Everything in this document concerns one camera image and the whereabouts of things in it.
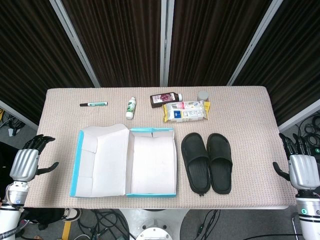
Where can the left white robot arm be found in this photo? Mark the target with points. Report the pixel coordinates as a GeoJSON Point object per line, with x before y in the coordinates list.
{"type": "Point", "coordinates": [10, 215]}

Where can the teal cardboard shoe box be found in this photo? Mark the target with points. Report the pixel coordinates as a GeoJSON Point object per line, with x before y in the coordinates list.
{"type": "Point", "coordinates": [150, 165]}

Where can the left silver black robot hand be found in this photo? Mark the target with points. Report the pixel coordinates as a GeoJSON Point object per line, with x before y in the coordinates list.
{"type": "Point", "coordinates": [23, 162]}

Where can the brown bottle with label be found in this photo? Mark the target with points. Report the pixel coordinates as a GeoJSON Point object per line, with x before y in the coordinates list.
{"type": "Point", "coordinates": [160, 98]}

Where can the beige woven tablecloth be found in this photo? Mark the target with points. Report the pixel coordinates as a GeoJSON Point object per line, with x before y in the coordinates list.
{"type": "Point", "coordinates": [250, 120]}

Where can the dark brown curtain panel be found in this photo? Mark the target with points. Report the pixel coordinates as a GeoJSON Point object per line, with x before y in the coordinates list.
{"type": "Point", "coordinates": [295, 62]}
{"type": "Point", "coordinates": [210, 42]}
{"type": "Point", "coordinates": [120, 42]}
{"type": "Point", "coordinates": [30, 62]}

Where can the green white marker pen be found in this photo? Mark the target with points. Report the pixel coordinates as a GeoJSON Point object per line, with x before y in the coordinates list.
{"type": "Point", "coordinates": [95, 103]}

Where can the black rubber slipper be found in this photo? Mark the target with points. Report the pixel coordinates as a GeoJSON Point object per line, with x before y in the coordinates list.
{"type": "Point", "coordinates": [197, 175]}
{"type": "Point", "coordinates": [220, 175]}

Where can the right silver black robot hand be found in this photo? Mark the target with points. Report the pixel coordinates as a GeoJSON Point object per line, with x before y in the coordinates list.
{"type": "Point", "coordinates": [303, 170]}

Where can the silver partition post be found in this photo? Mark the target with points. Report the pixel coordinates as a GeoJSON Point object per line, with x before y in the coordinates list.
{"type": "Point", "coordinates": [17, 115]}
{"type": "Point", "coordinates": [166, 42]}
{"type": "Point", "coordinates": [255, 42]}
{"type": "Point", "coordinates": [75, 42]}
{"type": "Point", "coordinates": [300, 116]}

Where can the small white green bottle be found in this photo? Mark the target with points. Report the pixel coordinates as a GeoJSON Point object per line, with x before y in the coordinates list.
{"type": "Point", "coordinates": [130, 108]}

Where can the yellow edged wipes pack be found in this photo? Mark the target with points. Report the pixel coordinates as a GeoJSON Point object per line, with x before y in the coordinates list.
{"type": "Point", "coordinates": [185, 115]}

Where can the white pink tube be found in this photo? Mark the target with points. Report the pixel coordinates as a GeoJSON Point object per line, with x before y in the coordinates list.
{"type": "Point", "coordinates": [185, 105]}

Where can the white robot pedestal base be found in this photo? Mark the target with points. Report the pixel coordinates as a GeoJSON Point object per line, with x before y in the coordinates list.
{"type": "Point", "coordinates": [155, 232]}

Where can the grey lidded jar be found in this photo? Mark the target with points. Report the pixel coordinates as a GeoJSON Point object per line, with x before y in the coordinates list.
{"type": "Point", "coordinates": [203, 95]}

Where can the white black sneaker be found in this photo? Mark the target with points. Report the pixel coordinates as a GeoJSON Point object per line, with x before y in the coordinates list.
{"type": "Point", "coordinates": [72, 215]}

